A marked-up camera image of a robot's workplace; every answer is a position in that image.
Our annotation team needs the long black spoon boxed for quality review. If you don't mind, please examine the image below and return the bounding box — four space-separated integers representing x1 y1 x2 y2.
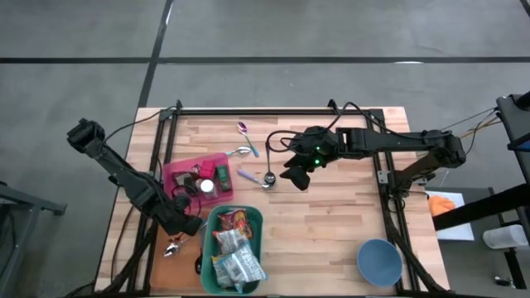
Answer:
264 142 277 185

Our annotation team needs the white yellow snack packet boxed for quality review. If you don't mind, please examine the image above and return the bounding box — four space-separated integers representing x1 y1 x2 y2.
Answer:
212 228 249 256

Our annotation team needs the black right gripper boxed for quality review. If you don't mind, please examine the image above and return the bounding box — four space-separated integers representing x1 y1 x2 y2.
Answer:
279 126 340 192

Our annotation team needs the black equipment cart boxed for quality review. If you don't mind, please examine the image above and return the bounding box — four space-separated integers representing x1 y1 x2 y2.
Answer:
495 89 530 185

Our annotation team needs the yellow creamy chicken noodle packet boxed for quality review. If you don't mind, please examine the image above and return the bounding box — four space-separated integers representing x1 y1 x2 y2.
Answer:
210 255 235 289

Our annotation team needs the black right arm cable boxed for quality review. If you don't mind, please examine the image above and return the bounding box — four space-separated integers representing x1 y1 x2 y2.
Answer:
265 101 415 158

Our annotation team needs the white translucent container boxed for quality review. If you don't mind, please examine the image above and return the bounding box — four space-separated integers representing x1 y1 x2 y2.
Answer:
482 223 529 250

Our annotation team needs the thin grey handled utensil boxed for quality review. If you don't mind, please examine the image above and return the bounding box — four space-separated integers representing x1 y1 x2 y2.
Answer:
162 232 195 258

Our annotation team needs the white paper sheet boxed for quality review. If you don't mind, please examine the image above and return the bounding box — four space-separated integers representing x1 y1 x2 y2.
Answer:
425 190 475 242

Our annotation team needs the grey metal stand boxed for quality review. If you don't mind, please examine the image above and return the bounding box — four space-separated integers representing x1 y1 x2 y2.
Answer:
0 176 67 298

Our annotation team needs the white pill bottle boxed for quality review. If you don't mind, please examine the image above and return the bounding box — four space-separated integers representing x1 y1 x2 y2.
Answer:
198 178 219 199

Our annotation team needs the yellow grey wire bundle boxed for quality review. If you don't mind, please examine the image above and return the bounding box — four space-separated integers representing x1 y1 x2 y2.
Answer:
438 108 502 156

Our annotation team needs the pink plastic tray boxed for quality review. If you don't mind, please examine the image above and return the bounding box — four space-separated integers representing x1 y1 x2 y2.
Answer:
162 152 234 212

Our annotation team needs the teal handled silver spoon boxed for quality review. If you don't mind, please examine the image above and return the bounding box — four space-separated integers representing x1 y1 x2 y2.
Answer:
226 146 253 158

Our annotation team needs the iridescent spoon blue handle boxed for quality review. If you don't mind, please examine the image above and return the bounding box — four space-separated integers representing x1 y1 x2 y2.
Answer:
237 121 260 159

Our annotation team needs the red paprika tin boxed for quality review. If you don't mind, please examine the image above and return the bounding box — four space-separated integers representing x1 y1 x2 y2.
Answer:
199 160 216 180

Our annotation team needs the blue bowl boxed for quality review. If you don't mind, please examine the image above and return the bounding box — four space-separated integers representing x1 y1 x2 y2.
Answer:
356 238 403 287

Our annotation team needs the brown snack packet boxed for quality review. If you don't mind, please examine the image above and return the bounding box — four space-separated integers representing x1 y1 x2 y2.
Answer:
172 170 192 190

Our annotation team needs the orange object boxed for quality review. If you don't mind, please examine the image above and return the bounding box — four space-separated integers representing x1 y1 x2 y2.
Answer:
428 195 456 218

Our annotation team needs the orange plastic tray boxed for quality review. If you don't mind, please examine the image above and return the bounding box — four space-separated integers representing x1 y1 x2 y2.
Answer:
148 213 205 296

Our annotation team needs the purple handled silver spoon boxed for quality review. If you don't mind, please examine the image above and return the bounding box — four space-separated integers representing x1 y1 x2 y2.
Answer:
236 168 272 190

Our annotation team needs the small black wheel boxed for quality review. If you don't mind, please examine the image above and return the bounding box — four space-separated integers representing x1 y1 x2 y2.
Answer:
494 275 517 290

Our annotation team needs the black diagonal beam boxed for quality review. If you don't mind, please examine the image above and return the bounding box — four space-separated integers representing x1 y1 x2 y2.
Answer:
432 181 530 233

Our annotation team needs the silver clear snack packet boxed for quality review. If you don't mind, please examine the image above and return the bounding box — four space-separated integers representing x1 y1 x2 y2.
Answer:
221 243 269 293

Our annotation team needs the black aluminium table frame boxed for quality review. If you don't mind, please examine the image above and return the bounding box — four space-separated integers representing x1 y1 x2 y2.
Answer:
99 99 452 298

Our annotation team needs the red orange noodle packet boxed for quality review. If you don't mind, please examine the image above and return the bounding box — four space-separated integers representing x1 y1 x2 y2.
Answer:
218 208 254 240

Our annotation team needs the teal plastic bin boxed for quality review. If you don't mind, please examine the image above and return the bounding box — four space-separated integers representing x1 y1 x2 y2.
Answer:
200 204 265 296

